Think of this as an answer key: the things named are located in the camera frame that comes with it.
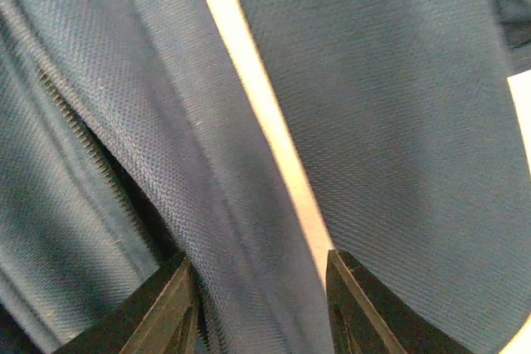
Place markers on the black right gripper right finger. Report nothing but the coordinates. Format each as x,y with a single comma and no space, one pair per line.
367,317

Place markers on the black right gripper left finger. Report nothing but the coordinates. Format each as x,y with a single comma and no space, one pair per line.
159,317

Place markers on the navy blue student backpack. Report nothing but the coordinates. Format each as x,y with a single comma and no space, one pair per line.
127,137

